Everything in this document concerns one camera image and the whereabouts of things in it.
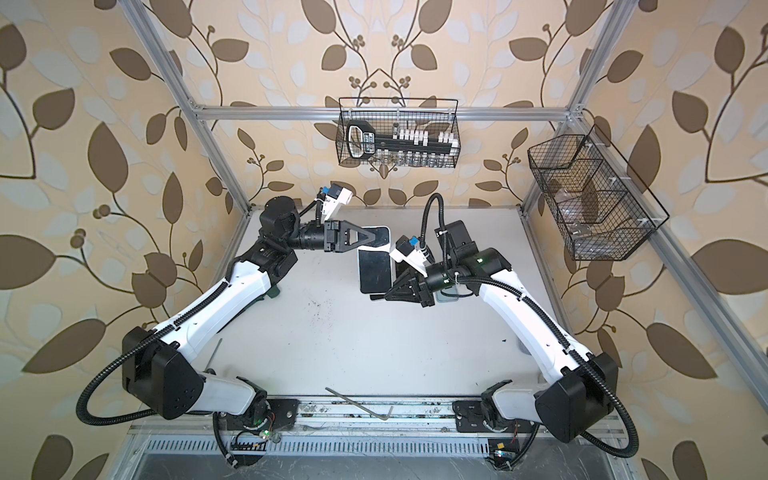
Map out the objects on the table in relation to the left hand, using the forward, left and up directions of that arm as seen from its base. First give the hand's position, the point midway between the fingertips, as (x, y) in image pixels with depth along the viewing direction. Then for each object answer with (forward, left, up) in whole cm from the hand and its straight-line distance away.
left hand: (373, 239), depth 61 cm
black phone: (+7, +1, -39) cm, 40 cm away
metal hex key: (-24, +3, -39) cm, 46 cm away
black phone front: (-3, 0, -5) cm, 5 cm away
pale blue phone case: (-8, -15, -10) cm, 20 cm away
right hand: (-7, -4, -12) cm, 14 cm away
